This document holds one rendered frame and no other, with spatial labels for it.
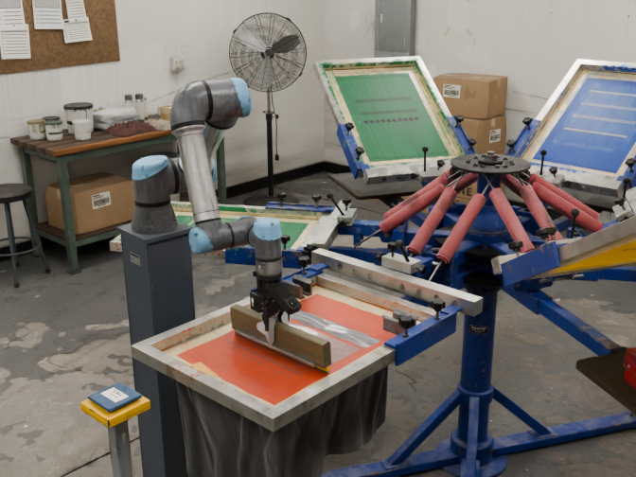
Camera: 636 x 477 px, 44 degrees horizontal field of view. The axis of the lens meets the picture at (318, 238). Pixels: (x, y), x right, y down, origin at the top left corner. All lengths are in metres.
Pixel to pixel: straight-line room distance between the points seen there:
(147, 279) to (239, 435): 0.66
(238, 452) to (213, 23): 5.09
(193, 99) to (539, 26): 4.67
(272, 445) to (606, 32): 4.84
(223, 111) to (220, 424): 0.89
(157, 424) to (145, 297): 0.48
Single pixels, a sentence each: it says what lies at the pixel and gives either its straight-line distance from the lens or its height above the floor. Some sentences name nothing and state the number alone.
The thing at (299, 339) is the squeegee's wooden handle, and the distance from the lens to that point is 2.23.
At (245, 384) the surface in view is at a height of 0.95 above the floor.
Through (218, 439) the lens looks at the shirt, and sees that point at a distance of 2.36.
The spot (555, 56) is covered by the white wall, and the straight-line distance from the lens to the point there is 6.59.
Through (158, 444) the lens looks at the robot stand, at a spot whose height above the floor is 0.42.
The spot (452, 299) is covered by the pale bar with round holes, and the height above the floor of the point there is 1.03.
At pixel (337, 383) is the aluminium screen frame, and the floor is 0.99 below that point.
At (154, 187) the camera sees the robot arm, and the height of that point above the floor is 1.35.
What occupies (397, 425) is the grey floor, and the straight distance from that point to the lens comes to 3.80.
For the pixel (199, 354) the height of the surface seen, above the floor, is 0.95.
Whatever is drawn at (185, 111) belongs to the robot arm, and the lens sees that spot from 2.26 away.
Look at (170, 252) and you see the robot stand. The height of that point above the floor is 1.13.
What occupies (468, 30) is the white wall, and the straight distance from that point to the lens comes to 6.96.
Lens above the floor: 2.03
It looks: 19 degrees down
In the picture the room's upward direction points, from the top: straight up
